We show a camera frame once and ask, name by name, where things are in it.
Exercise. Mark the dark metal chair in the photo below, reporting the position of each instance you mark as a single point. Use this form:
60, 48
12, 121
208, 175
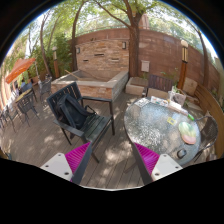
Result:
26, 103

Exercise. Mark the round glass patio table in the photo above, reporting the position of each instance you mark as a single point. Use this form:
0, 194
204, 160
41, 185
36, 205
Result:
146, 124

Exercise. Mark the dark wicker chair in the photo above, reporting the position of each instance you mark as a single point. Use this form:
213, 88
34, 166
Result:
209, 134

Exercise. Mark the large tree trunk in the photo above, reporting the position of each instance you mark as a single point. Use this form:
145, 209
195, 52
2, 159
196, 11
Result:
134, 44

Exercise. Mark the green marker pen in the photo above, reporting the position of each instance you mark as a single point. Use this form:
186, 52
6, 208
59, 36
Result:
190, 117

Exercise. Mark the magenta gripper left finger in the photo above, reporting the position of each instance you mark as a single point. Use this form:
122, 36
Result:
70, 166

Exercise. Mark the stone raised planter box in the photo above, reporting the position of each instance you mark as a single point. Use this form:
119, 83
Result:
110, 89

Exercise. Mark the orange patio umbrella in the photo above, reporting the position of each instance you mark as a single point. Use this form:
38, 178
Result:
20, 66

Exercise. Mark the dark green slatted armchair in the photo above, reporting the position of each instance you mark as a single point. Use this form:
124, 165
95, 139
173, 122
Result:
94, 127

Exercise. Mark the concrete block planter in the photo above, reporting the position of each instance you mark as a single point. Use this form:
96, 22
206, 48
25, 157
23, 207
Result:
136, 85

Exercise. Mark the black backpack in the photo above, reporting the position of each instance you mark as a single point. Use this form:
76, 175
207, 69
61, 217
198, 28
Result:
71, 112

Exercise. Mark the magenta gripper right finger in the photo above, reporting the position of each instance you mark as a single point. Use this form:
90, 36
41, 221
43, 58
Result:
153, 166

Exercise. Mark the black computer mouse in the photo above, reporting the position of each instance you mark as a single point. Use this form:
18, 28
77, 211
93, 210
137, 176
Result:
181, 153

